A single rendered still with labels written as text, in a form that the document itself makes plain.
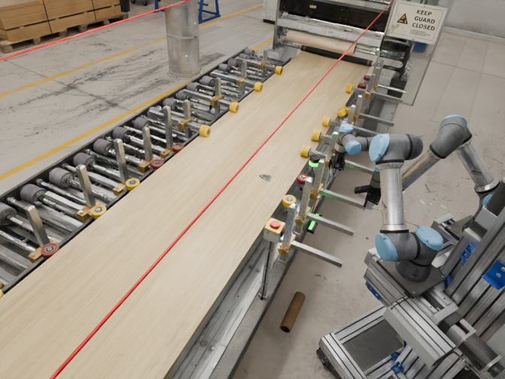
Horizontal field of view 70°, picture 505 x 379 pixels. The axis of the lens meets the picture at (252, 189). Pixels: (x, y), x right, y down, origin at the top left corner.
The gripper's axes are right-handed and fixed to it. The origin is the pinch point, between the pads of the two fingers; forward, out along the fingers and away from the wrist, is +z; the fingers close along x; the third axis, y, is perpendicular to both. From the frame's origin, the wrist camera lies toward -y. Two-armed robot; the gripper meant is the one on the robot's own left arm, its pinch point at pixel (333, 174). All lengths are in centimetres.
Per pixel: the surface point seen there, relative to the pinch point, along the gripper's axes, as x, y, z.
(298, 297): -7, 26, 93
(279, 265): -27, 50, 31
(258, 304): -37, 77, 31
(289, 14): -37, -259, -27
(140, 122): -144, -61, 17
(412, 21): 82, -208, -45
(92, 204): -137, 39, 13
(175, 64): -198, -347, 80
